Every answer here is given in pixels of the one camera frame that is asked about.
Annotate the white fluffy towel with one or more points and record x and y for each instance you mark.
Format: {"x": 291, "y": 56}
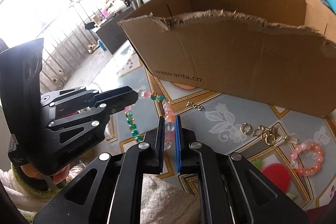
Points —
{"x": 161, "y": 202}

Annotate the brown cardboard box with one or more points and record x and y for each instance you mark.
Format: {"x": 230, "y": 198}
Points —
{"x": 279, "y": 52}

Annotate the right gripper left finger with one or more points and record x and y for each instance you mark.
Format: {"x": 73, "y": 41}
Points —
{"x": 154, "y": 154}

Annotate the left hand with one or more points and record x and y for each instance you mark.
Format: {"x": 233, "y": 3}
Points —
{"x": 30, "y": 171}

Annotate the silver spring hair clip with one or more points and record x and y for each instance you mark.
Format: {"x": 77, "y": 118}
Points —
{"x": 282, "y": 139}

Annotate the dark grey cabinet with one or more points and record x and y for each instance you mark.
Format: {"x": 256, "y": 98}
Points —
{"x": 111, "y": 34}

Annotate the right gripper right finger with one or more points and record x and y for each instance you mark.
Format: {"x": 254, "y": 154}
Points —
{"x": 186, "y": 158}

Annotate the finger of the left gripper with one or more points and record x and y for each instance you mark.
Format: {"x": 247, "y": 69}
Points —
{"x": 108, "y": 111}
{"x": 124, "y": 96}

